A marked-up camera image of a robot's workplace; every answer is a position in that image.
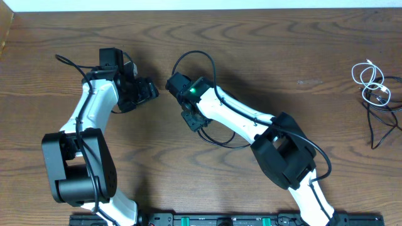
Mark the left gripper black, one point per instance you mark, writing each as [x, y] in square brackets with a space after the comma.
[148, 91]

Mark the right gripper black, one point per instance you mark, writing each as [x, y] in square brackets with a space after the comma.
[193, 123]

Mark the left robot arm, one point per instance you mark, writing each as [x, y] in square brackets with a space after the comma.
[78, 162]

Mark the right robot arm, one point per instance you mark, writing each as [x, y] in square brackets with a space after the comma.
[283, 152]

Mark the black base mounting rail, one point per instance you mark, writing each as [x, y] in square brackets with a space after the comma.
[281, 219]

